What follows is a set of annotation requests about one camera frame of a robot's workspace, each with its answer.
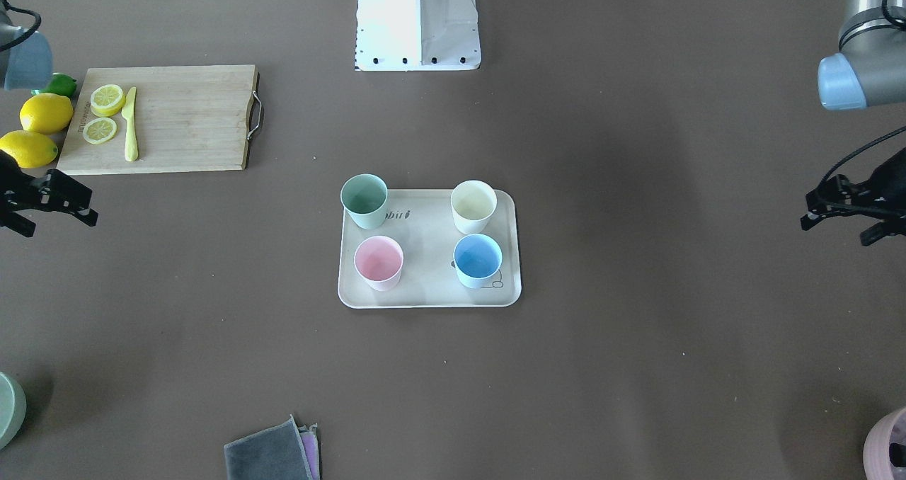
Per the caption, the grey folded cloth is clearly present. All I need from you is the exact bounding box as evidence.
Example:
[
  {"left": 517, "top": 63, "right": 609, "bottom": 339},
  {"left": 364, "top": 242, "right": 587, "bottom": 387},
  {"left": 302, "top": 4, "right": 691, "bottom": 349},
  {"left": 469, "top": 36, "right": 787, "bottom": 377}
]
[{"left": 224, "top": 418, "right": 309, "bottom": 479}]

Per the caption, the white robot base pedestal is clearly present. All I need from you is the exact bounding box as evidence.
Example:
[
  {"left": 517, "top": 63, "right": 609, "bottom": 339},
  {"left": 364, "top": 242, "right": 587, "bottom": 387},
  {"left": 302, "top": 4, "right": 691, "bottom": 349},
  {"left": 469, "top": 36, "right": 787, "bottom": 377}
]
[{"left": 354, "top": 0, "right": 482, "bottom": 72}]

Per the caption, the lemon slice upper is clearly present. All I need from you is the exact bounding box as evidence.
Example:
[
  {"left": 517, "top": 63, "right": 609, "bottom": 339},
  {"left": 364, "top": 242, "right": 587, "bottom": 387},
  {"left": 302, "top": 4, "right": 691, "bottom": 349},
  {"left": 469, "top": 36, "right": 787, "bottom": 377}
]
[{"left": 88, "top": 84, "right": 127, "bottom": 118}]

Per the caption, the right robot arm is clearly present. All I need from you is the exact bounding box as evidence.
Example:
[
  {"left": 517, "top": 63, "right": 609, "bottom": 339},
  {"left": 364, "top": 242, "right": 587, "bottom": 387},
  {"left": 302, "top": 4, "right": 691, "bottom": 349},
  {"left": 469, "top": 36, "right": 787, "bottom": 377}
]
[{"left": 1, "top": 0, "right": 99, "bottom": 237}]

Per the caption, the whole lemon outer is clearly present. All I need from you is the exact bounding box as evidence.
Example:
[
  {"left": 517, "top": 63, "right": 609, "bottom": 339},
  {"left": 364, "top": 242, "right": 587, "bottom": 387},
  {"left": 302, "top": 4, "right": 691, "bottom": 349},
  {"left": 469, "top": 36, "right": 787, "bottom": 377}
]
[{"left": 1, "top": 130, "right": 59, "bottom": 169}]

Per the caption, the green cup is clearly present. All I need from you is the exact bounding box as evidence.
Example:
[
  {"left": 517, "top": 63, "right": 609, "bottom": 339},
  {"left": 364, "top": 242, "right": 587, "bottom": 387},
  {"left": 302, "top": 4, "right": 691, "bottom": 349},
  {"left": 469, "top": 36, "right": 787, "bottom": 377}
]
[{"left": 340, "top": 173, "right": 389, "bottom": 229}]

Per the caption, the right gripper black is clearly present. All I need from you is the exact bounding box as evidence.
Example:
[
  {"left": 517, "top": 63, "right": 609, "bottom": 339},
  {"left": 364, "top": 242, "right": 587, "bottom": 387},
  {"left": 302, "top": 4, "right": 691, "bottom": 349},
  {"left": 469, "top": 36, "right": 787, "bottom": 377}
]
[{"left": 1, "top": 152, "right": 99, "bottom": 237}]

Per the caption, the wooden cutting board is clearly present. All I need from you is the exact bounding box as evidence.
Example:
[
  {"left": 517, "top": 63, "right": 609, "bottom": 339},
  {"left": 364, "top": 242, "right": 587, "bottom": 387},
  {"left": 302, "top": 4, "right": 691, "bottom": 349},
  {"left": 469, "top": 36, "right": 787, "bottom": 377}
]
[{"left": 56, "top": 64, "right": 261, "bottom": 176}]

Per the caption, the green lime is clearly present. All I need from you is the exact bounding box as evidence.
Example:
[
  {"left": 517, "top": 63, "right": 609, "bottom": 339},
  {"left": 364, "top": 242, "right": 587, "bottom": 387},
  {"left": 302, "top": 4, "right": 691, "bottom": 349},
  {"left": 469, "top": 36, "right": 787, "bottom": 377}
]
[{"left": 39, "top": 73, "right": 78, "bottom": 98}]

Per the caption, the purple cloth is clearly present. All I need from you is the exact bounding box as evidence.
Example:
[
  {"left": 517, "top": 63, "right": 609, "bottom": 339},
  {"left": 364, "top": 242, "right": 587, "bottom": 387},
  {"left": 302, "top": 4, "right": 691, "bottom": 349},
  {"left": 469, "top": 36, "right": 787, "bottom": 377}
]
[{"left": 298, "top": 423, "right": 321, "bottom": 480}]

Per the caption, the green bowl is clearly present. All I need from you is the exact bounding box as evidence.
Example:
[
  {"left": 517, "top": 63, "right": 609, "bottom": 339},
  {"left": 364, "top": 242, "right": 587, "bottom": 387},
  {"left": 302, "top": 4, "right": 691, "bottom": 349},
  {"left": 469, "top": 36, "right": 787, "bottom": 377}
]
[{"left": 0, "top": 372, "right": 27, "bottom": 449}]

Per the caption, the pink bowl with ice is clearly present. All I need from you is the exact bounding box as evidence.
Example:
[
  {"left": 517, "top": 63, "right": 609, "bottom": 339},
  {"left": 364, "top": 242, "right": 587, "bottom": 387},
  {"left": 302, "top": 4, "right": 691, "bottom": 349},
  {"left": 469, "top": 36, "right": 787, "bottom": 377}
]
[{"left": 863, "top": 408, "right": 905, "bottom": 479}]

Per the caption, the lemon slice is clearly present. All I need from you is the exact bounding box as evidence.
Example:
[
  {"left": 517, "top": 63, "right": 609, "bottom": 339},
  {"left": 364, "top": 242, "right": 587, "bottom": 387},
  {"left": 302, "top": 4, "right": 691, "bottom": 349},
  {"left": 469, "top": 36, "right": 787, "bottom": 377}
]
[
  {"left": 88, "top": 84, "right": 127, "bottom": 118},
  {"left": 81, "top": 118, "right": 117, "bottom": 145}
]

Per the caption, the lemon slice lower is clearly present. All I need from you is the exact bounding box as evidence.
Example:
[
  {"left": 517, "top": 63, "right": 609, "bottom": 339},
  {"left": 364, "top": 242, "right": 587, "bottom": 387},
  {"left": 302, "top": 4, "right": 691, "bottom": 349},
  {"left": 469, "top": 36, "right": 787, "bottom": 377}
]
[{"left": 81, "top": 118, "right": 117, "bottom": 145}]

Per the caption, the pink cup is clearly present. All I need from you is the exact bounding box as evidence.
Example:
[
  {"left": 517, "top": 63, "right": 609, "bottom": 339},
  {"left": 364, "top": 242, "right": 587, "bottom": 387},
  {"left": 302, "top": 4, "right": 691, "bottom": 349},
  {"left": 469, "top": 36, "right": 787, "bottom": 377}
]
[{"left": 353, "top": 235, "right": 405, "bottom": 292}]

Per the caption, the yellow plastic knife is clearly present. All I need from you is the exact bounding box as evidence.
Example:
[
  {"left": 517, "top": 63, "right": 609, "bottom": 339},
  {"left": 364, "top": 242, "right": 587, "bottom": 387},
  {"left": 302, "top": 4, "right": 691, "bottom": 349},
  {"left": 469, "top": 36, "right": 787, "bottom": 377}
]
[{"left": 120, "top": 87, "right": 139, "bottom": 163}]

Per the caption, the blue cup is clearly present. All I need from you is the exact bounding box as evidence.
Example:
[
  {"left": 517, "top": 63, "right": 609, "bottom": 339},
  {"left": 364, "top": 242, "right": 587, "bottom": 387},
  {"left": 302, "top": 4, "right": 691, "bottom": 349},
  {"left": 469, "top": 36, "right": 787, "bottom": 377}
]
[{"left": 453, "top": 234, "right": 503, "bottom": 289}]

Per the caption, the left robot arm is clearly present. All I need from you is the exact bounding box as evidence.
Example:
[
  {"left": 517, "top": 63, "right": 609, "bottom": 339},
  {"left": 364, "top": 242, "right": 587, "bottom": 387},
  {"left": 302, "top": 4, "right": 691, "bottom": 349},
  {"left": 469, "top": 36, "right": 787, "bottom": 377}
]
[{"left": 801, "top": 0, "right": 905, "bottom": 246}]

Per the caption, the cream rabbit tray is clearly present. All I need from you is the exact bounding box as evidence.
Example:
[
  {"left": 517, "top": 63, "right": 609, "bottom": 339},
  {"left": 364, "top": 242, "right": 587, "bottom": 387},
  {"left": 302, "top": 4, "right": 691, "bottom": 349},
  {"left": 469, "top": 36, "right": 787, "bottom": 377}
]
[{"left": 338, "top": 189, "right": 523, "bottom": 309}]

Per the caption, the whole lemon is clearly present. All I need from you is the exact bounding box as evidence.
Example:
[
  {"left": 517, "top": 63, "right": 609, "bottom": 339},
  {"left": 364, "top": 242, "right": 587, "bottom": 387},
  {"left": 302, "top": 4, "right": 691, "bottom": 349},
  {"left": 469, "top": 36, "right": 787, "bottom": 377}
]
[
  {"left": 1, "top": 130, "right": 59, "bottom": 169},
  {"left": 19, "top": 93, "right": 74, "bottom": 135}
]

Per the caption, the cream white cup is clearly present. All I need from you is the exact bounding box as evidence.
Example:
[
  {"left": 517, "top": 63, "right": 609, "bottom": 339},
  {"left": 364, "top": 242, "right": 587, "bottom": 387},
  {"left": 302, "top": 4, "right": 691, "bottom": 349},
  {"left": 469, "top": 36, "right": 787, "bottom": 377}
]
[{"left": 450, "top": 180, "right": 498, "bottom": 234}]

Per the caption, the whole lemon middle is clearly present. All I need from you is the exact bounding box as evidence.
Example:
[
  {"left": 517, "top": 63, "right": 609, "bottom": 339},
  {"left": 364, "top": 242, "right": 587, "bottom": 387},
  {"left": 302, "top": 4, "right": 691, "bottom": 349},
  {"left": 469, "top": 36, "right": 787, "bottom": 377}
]
[{"left": 19, "top": 93, "right": 74, "bottom": 135}]

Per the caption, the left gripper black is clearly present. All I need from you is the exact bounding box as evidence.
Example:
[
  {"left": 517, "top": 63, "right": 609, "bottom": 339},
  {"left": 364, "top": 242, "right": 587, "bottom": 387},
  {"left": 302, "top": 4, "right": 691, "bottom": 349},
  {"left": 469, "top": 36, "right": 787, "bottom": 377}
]
[{"left": 801, "top": 149, "right": 905, "bottom": 246}]

